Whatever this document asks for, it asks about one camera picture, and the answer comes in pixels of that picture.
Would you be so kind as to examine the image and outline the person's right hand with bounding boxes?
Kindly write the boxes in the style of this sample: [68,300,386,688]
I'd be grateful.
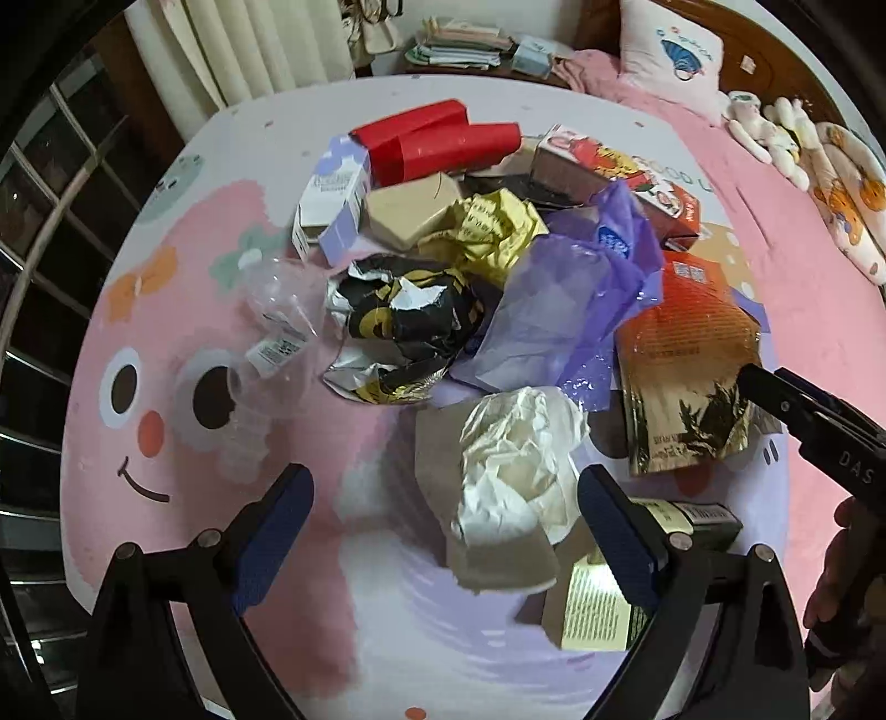
[803,497,886,628]

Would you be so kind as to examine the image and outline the red cardboard box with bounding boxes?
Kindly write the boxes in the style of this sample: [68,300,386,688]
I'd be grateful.
[348,100,473,162]
[391,122,522,189]

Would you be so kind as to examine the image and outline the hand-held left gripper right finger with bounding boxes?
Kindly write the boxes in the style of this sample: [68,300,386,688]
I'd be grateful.
[577,465,811,720]

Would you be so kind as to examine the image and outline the pink bed sheet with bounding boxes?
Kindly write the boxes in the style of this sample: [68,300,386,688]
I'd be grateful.
[609,75,886,720]

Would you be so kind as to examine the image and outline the crumpled white paper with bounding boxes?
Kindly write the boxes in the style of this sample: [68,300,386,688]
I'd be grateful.
[414,398,589,598]
[450,386,591,555]

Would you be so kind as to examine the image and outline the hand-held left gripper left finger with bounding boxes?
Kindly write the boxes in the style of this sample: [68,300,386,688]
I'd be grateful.
[83,464,315,720]

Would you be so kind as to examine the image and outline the purple plastic bag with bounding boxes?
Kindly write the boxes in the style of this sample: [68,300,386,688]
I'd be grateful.
[449,181,667,414]

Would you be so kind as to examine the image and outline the bear print blanket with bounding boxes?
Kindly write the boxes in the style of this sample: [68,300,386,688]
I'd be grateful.
[806,121,886,286]

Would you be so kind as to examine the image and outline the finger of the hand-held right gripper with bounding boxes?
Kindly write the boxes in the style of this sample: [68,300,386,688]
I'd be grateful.
[774,367,886,441]
[735,363,886,501]

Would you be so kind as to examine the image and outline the yellow paper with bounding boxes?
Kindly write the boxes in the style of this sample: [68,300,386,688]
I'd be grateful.
[417,189,549,286]

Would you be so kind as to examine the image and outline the white plush toy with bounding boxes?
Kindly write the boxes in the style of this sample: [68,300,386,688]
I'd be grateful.
[722,90,818,191]

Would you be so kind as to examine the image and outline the orange and gold pouch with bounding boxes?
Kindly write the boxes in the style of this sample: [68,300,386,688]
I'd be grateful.
[615,250,780,477]

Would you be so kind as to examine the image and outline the purple and white milk carton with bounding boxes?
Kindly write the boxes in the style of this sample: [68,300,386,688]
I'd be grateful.
[291,135,376,265]

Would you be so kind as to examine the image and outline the stack of papers and books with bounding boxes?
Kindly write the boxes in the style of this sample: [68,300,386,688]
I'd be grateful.
[405,15,520,71]

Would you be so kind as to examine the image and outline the brown cardboard box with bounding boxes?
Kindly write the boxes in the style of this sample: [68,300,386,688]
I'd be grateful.
[363,173,466,254]

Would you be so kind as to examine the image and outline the white pillow blue print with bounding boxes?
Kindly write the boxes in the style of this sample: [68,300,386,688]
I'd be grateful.
[618,0,725,120]

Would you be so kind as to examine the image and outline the crumpled black and yellow wrapper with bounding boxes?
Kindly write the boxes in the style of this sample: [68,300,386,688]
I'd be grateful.
[321,253,505,407]

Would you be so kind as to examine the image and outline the red printed carton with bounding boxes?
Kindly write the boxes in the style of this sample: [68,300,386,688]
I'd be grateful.
[532,125,703,251]

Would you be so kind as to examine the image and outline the beige bag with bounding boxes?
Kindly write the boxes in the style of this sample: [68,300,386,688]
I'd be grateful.
[338,0,406,58]

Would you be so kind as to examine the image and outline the gold cardboard box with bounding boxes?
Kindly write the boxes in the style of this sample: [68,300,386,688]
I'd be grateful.
[541,536,655,653]

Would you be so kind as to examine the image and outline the clear plastic bottle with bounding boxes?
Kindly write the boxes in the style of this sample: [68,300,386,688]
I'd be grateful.
[213,256,329,486]

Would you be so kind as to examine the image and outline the wooden headboard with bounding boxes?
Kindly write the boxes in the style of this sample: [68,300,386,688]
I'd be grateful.
[578,0,859,132]

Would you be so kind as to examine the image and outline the metal window bars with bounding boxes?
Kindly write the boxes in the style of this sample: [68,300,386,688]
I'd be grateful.
[0,62,167,720]

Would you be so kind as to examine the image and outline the cream curtain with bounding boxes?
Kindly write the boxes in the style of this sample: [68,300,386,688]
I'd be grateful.
[181,0,357,112]

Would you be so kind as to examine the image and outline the pink cartoon printed mat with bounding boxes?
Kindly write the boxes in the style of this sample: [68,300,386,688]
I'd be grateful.
[59,73,796,720]

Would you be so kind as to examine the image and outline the pink crumpled cloth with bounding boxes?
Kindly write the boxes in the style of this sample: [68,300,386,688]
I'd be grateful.
[552,48,624,94]

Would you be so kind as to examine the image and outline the light blue box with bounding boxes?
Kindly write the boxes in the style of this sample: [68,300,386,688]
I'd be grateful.
[511,36,556,80]

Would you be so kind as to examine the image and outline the black and gold box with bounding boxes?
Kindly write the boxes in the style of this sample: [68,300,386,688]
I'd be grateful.
[626,497,743,555]

